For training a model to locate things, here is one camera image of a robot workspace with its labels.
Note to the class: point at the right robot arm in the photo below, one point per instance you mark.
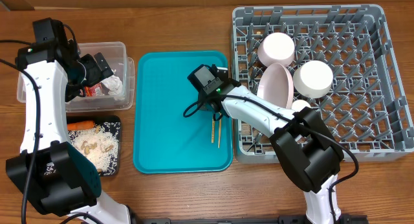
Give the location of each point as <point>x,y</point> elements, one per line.
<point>306,150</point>

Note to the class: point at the large pink plate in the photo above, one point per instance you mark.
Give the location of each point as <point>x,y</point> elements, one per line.
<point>276,86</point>

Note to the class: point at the orange carrot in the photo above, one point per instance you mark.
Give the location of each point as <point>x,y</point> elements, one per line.
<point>83,125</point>

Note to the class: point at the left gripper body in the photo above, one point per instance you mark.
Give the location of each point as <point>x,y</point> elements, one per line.
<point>94,74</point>

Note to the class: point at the teal plastic tray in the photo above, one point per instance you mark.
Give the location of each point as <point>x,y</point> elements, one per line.
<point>165,142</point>

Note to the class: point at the pink bowl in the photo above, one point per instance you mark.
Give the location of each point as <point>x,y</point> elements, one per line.
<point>276,48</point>

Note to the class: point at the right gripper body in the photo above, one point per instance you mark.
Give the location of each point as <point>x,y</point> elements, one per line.
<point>206,104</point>

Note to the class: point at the small bowl with food scraps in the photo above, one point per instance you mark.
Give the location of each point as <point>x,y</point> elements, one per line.
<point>313,79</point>

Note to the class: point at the black plastic tray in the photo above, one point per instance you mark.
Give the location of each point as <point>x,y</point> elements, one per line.
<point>114,120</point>

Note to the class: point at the clear plastic bin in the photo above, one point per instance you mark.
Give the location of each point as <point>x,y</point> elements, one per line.
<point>116,55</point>

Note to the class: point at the red snack wrapper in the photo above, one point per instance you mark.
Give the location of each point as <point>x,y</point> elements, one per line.
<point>95,90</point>

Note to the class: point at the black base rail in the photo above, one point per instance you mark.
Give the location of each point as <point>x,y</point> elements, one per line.
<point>285,219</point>

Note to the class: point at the white cup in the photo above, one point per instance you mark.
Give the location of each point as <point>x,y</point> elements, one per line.
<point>298,105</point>

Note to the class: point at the spilled rice and nut scraps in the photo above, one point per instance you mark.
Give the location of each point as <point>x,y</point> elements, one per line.
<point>97,146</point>

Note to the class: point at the left wooden chopstick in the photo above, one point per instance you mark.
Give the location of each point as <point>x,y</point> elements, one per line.
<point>213,131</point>

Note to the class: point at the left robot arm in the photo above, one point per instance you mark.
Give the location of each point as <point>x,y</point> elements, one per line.
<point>53,176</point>

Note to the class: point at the grey dishwasher rack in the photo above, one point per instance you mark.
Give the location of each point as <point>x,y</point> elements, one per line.
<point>366,108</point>

